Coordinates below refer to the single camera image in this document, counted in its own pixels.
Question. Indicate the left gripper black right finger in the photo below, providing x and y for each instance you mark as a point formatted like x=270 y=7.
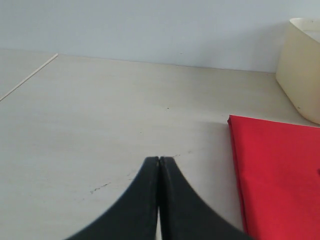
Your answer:
x=183 y=214

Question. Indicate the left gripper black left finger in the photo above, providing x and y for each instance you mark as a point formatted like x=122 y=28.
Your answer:
x=134 y=215

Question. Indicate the red tablecloth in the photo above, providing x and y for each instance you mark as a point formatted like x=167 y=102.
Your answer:
x=277 y=167

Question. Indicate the cream plastic bin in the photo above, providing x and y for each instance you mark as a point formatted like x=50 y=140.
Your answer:
x=298 y=70

